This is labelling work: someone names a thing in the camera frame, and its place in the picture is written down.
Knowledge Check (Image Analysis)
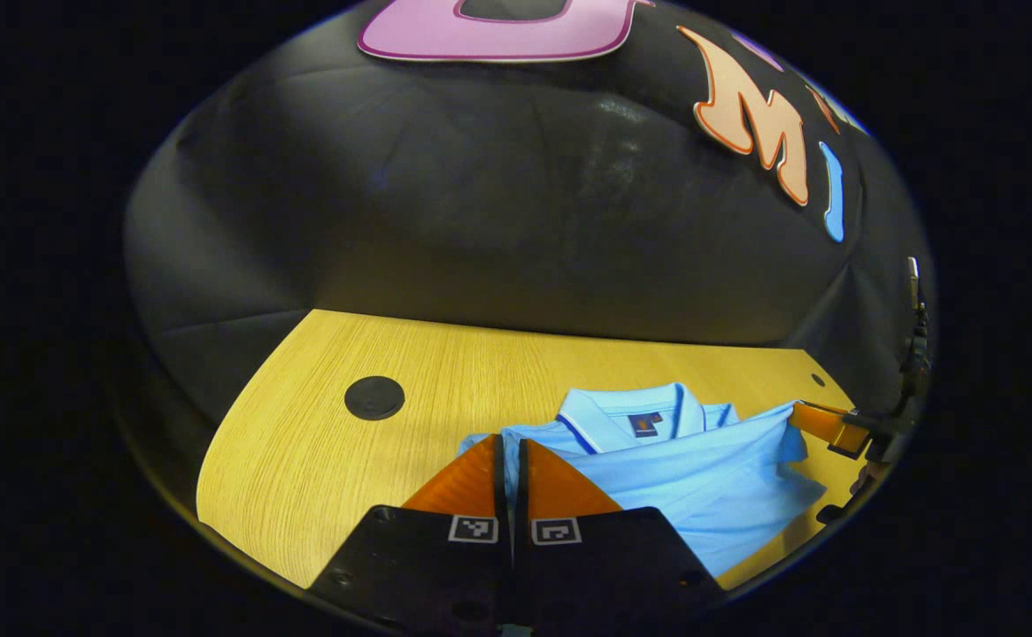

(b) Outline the light blue polo T-shirt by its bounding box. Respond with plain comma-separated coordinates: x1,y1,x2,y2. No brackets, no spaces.
458,382,828,579

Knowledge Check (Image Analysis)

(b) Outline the black backdrop cloth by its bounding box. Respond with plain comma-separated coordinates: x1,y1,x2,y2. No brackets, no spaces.
122,0,935,426

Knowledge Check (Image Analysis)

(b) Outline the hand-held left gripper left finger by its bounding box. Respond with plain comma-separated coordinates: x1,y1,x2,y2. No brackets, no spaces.
312,434,514,631

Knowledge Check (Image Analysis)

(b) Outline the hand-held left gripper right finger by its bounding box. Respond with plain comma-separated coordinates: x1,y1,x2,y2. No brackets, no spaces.
514,438,731,627

